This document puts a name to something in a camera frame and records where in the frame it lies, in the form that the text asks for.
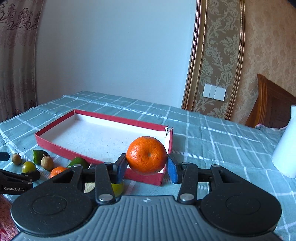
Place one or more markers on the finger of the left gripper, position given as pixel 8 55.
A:
pixel 4 156

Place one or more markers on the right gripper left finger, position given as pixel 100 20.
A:
pixel 103 175

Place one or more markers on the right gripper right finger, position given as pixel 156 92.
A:
pixel 189 175

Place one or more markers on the large orange tangerine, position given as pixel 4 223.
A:
pixel 146 155

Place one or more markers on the small brown longan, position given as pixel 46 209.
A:
pixel 16 159

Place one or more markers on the yellow green round fruit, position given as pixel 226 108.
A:
pixel 28 167

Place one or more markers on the green fruit piece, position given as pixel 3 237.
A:
pixel 79 161

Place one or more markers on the green lime wedge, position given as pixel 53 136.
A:
pixel 38 156

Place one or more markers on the red shallow cardboard box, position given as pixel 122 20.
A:
pixel 97 137

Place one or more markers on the green plaid tablecloth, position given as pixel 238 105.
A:
pixel 200 139

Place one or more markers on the small orange tangerine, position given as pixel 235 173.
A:
pixel 57 171

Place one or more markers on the white electric kettle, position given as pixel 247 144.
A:
pixel 284 155

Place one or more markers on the brown wooden headboard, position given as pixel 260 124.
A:
pixel 272 107

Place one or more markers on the gold framed wallpaper panel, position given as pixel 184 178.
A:
pixel 216 56

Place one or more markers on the patterned brown curtain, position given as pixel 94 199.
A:
pixel 19 24

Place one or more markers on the white wall switch panel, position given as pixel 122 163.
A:
pixel 214 92

